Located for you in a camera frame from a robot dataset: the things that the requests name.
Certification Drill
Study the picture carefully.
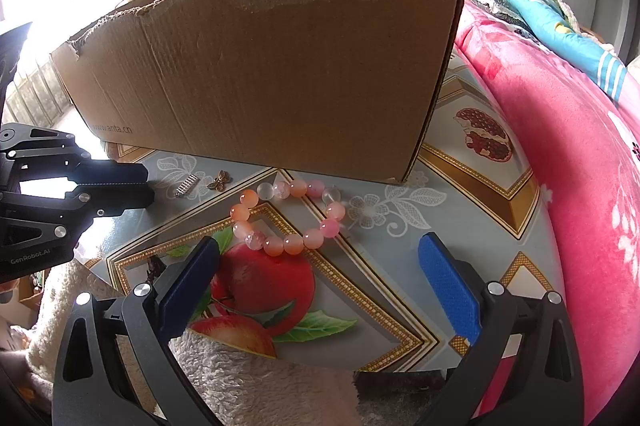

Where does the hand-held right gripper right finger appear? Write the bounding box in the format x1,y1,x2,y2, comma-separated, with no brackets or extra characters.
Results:
417,232,586,426

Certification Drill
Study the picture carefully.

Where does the fruit print tablecloth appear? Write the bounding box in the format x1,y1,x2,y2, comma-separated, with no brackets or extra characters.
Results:
82,51,568,374

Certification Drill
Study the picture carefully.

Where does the pink floral blanket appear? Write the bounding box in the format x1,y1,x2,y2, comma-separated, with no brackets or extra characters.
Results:
452,0,640,426

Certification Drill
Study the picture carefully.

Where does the pink bead bracelet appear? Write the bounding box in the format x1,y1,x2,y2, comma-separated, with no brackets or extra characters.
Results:
230,179,347,257

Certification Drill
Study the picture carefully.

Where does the brown cardboard box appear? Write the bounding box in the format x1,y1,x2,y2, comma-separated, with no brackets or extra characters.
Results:
50,0,466,186

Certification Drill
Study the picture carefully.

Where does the blue pillow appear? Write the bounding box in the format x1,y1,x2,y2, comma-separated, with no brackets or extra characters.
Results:
497,0,628,103

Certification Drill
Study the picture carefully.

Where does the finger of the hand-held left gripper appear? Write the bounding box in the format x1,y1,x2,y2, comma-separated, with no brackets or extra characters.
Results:
0,183,155,249
0,122,150,188

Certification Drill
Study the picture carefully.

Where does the small silver clasp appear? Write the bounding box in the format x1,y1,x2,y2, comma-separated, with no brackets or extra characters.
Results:
174,173,200,197

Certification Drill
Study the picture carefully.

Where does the white fluffy garment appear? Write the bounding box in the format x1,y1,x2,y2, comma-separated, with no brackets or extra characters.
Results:
22,251,358,426

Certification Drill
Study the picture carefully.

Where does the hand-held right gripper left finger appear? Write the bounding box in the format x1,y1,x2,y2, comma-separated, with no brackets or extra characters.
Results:
51,236,223,426

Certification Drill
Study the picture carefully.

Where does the bronze butterfly charm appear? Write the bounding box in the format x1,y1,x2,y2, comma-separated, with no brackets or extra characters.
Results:
207,171,235,192

